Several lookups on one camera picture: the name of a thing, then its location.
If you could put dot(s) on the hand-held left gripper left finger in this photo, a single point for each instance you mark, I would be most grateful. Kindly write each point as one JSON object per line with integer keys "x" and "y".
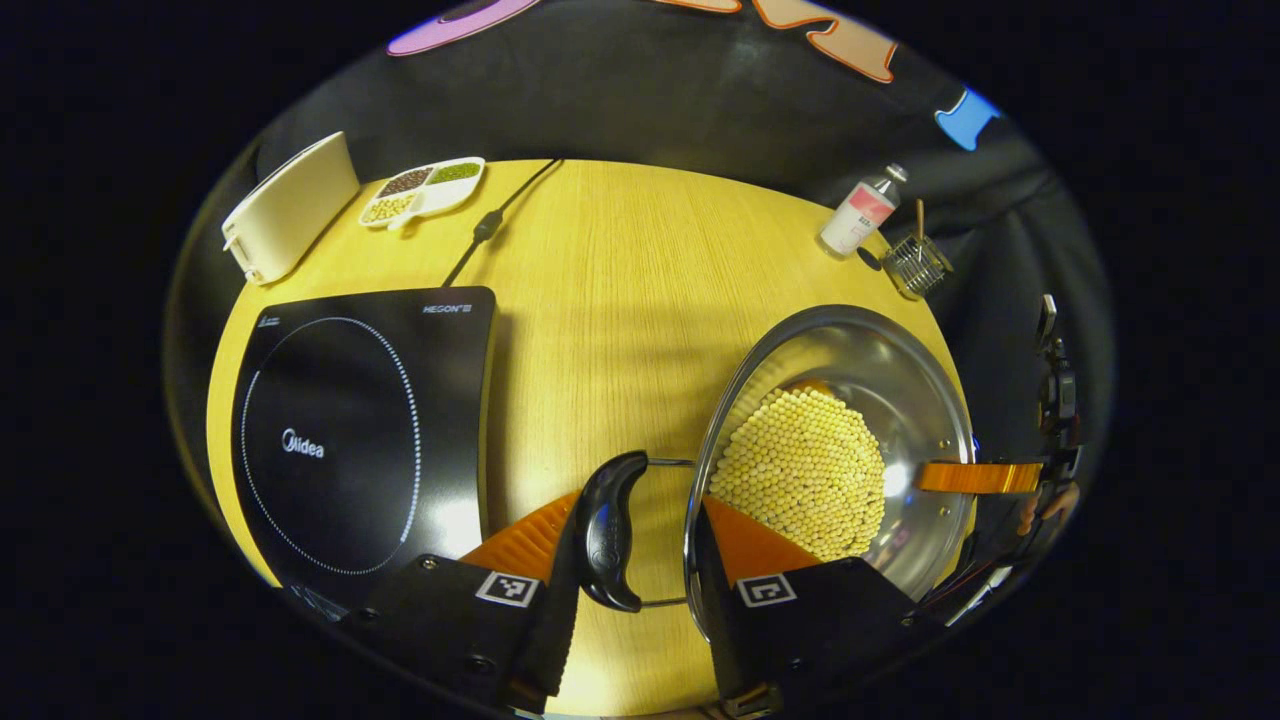
{"x": 555, "y": 640}

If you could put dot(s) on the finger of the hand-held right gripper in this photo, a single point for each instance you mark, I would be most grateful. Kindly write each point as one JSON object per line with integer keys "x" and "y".
{"x": 980, "y": 477}

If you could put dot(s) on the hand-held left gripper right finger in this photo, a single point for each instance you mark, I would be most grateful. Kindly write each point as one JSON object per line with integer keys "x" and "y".
{"x": 800, "y": 630}

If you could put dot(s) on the black induction cooktop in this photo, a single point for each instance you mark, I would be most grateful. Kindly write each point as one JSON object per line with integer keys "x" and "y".
{"x": 340, "y": 440}

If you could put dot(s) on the pile of yellow beans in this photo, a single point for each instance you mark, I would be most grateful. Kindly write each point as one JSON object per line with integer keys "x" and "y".
{"x": 800, "y": 470}

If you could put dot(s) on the clear glass holder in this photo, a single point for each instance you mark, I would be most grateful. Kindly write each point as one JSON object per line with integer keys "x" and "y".
{"x": 917, "y": 268}

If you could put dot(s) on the brown wooden stick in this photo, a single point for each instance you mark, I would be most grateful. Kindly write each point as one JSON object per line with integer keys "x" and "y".
{"x": 919, "y": 220}

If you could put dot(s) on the small dark bottle cap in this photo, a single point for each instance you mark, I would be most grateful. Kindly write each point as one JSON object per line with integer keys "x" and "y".
{"x": 869, "y": 259}

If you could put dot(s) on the clear bottle with pink label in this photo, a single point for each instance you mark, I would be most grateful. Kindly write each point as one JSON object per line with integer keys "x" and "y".
{"x": 858, "y": 212}

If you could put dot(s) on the black backdrop cloth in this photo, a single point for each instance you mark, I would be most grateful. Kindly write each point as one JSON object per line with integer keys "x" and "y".
{"x": 700, "y": 100}

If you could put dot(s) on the white divided dish with beans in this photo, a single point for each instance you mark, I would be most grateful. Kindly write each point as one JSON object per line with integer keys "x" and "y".
{"x": 420, "y": 190}

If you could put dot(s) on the white toaster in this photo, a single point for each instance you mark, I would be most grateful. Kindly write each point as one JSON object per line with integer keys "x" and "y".
{"x": 290, "y": 205}

